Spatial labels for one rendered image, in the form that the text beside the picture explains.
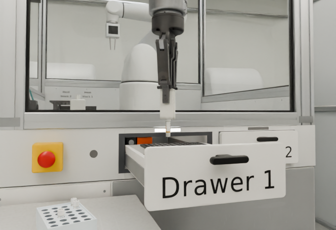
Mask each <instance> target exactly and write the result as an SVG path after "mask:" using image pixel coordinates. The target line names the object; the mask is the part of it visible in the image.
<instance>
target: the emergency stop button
mask: <svg viewBox="0 0 336 230"><path fill-rule="evenodd" d="M55 160H56V158H55V155H54V154H53V153H52V152H50V151H44V152H42V153H41V154H40V155H39V156H38V159H37V162H38V164H39V165H40V166H41V167H43V168H49V167H51V166H52V165H53V164H54V163H55Z"/></svg>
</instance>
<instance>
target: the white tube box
mask: <svg viewBox="0 0 336 230"><path fill-rule="evenodd" d="M58 209H64V218H60V219H59V218H58ZM36 228H37V230H97V218H96V217H95V216H94V215H92V214H91V213H90V212H89V211H88V210H87V209H86V208H85V207H84V206H83V205H82V204H81V203H79V208H78V209H74V208H73V206H71V203H64V204H58V205H52V206H46V207H39V208H36Z"/></svg>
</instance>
